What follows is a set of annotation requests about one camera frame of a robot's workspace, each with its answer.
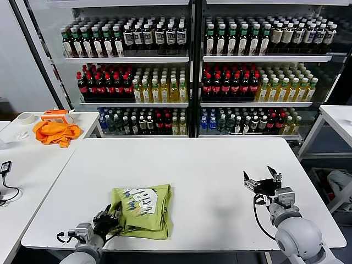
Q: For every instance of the blue water bottle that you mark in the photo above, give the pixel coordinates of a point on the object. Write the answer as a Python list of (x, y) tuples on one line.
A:
[(213, 127), (204, 127), (103, 125)]

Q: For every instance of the crumpled orange cloth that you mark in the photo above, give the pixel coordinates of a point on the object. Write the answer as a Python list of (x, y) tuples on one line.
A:
[(55, 133)]

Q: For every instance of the beverage display shelving unit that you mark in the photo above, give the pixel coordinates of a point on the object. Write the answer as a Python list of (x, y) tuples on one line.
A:
[(196, 68)]

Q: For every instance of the dark bottle blue label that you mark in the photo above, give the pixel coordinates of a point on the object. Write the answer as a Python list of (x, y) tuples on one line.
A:
[(160, 37), (330, 37), (128, 37), (148, 37), (319, 37), (298, 37), (309, 37), (181, 37), (138, 37), (171, 37)]

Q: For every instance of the black power adapter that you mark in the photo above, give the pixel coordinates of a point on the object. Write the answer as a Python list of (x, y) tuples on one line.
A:
[(6, 166)]

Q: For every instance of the yellow juice bottle white cap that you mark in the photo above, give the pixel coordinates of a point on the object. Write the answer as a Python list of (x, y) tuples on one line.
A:
[(301, 94), (272, 94), (183, 127), (310, 94), (174, 94), (175, 127), (156, 94), (282, 94), (297, 127), (263, 94), (137, 94), (147, 94), (165, 94), (288, 127), (292, 94), (183, 94)]

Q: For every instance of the grey crumpled cloth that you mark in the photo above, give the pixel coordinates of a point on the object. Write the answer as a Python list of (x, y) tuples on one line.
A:
[(339, 178)]

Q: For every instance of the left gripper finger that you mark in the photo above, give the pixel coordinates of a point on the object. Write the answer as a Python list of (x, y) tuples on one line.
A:
[(104, 211), (118, 211)]

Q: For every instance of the large white table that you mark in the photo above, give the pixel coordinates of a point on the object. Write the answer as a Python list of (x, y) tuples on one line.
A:
[(261, 154)]

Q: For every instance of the dark drink bottle white cap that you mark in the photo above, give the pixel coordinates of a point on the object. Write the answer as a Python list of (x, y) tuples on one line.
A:
[(255, 126), (142, 126), (150, 126), (126, 126), (134, 126), (238, 127), (247, 127), (263, 126)]

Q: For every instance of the white side table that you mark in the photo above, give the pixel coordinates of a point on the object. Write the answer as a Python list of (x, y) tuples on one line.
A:
[(88, 121), (35, 176), (338, 115)]

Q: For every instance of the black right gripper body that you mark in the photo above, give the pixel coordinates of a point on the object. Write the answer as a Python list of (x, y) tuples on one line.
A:
[(266, 187)]

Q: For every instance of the orange and white box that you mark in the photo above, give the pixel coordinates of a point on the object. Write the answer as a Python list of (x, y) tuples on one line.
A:
[(55, 113)]

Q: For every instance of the white metal shelf board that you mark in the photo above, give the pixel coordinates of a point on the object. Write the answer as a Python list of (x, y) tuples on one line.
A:
[(110, 2), (261, 59), (132, 105), (247, 136), (255, 104), (145, 135), (275, 2), (123, 60)]

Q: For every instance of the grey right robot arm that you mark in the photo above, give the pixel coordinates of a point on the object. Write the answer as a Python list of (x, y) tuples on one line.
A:
[(299, 236)]

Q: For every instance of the dark bottle beige label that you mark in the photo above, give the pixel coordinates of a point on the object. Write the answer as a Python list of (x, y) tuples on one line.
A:
[(277, 35), (288, 35)]

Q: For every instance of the black plastic crate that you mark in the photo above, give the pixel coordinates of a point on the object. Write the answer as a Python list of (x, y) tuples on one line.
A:
[(316, 178)]

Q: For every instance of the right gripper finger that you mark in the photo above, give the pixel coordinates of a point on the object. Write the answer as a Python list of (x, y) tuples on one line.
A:
[(251, 183), (276, 176)]

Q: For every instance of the beige masking tape roll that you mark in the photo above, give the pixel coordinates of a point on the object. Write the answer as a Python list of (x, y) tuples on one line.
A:
[(26, 123)]

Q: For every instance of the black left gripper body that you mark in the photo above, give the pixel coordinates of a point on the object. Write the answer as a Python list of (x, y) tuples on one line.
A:
[(105, 222)]

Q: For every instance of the dark tea bottle green cap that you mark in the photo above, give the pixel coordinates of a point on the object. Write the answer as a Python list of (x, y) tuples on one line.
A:
[(108, 45), (264, 42), (222, 42), (68, 45), (254, 42), (119, 45), (88, 45), (78, 45), (98, 45), (243, 42), (211, 42), (232, 42)]

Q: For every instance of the cola bottle red cap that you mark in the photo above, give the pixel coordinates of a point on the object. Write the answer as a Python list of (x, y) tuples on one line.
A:
[(280, 125), (216, 88), (110, 89), (235, 88), (119, 89), (168, 125), (92, 89), (160, 125), (226, 88), (207, 88), (101, 89), (272, 125), (254, 88), (128, 89), (83, 89), (245, 88)]

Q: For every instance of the black framed glass door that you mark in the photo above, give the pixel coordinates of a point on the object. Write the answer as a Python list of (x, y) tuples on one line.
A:
[(40, 55)]

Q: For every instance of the green water bottle white cap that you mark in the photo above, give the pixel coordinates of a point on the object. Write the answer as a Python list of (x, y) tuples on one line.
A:
[(230, 126), (222, 126)]

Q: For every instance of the lime green t-shirt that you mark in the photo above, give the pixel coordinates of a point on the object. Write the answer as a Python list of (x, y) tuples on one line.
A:
[(148, 220)]

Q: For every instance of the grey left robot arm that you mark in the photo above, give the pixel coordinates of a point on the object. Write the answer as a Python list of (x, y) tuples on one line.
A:
[(85, 253)]

